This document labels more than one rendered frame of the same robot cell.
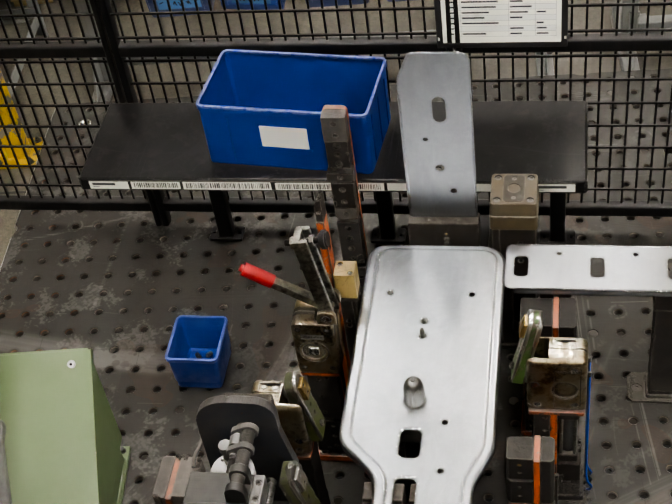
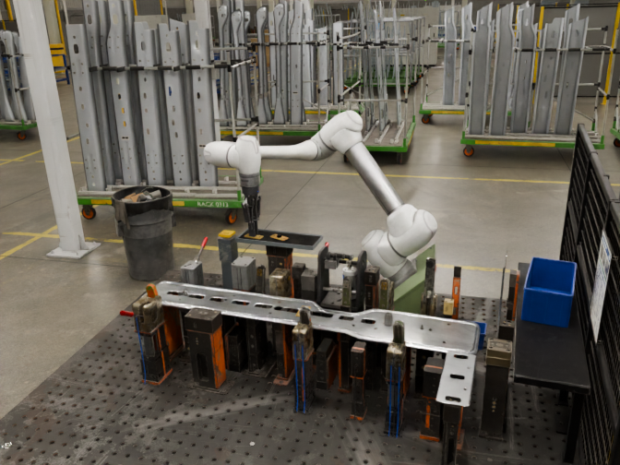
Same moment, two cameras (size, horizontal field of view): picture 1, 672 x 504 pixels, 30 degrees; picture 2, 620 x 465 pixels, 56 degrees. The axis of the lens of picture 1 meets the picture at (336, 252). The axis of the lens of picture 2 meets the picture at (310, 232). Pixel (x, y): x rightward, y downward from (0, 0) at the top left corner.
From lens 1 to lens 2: 230 cm
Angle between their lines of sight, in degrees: 79
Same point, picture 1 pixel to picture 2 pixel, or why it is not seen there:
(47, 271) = not seen: hidden behind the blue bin
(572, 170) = (523, 372)
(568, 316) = (431, 369)
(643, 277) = (447, 387)
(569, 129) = (560, 376)
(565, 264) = (460, 368)
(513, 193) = (495, 343)
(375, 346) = (418, 318)
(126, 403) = not seen: hidden behind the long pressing
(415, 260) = (468, 331)
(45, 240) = not seen: hidden behind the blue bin
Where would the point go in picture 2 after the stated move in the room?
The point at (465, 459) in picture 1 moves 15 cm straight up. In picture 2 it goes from (356, 330) to (356, 294)
